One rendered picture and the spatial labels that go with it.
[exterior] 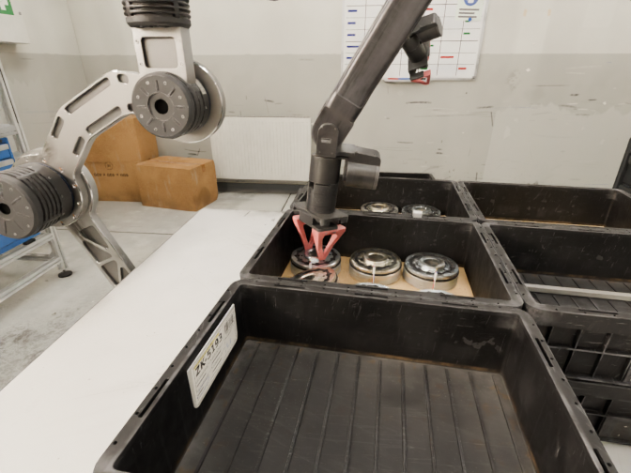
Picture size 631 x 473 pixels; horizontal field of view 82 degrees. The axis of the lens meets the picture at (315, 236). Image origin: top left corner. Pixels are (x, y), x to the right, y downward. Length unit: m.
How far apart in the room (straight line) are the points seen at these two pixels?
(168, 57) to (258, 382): 0.71
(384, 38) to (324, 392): 0.51
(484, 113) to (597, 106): 0.96
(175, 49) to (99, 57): 3.50
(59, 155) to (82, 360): 0.61
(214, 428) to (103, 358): 0.40
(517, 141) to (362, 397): 3.66
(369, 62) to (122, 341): 0.71
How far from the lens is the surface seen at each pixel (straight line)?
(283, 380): 0.53
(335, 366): 0.54
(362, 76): 0.62
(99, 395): 0.78
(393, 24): 0.62
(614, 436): 0.75
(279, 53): 3.74
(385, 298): 0.50
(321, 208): 0.68
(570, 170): 4.31
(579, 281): 0.89
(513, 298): 0.56
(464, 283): 0.77
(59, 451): 0.72
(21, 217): 1.21
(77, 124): 1.19
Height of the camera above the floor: 1.21
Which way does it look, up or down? 25 degrees down
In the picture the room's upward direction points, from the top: straight up
